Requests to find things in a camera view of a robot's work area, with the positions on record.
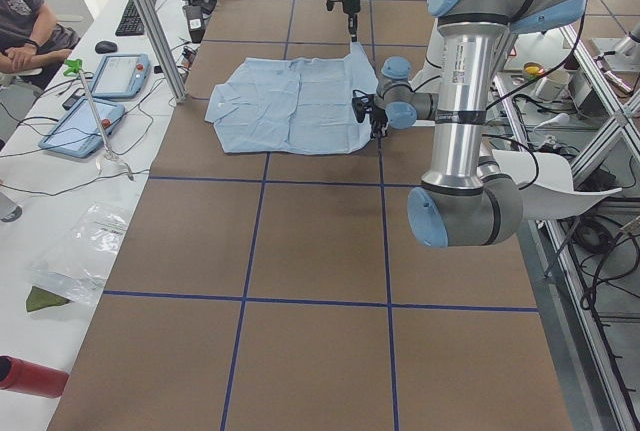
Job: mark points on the green cloth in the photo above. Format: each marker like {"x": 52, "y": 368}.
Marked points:
{"x": 39, "y": 299}

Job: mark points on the black computer mouse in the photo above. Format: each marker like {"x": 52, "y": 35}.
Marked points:
{"x": 105, "y": 47}

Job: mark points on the near blue teach pendant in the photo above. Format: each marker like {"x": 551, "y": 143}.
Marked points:
{"x": 76, "y": 133}

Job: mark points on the black keyboard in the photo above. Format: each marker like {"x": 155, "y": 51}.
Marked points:
{"x": 130, "y": 23}

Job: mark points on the blue teach pendant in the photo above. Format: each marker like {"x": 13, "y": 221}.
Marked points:
{"x": 120, "y": 76}
{"x": 76, "y": 133}

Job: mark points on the far blue teach pendant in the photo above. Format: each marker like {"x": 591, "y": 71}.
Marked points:
{"x": 120, "y": 76}

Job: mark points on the clear plastic bag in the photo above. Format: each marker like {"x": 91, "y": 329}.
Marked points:
{"x": 78, "y": 265}

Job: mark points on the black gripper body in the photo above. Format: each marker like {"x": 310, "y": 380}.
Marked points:
{"x": 350, "y": 5}
{"x": 378, "y": 118}

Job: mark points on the red bottle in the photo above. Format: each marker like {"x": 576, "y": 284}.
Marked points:
{"x": 30, "y": 378}

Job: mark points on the seated person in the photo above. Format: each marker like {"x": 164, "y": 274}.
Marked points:
{"x": 32, "y": 38}

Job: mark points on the metal rod with green clip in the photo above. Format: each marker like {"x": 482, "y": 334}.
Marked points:
{"x": 74, "y": 67}

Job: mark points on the light blue button shirt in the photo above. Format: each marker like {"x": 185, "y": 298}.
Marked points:
{"x": 301, "y": 106}

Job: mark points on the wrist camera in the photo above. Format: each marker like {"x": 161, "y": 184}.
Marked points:
{"x": 362, "y": 104}
{"x": 330, "y": 4}

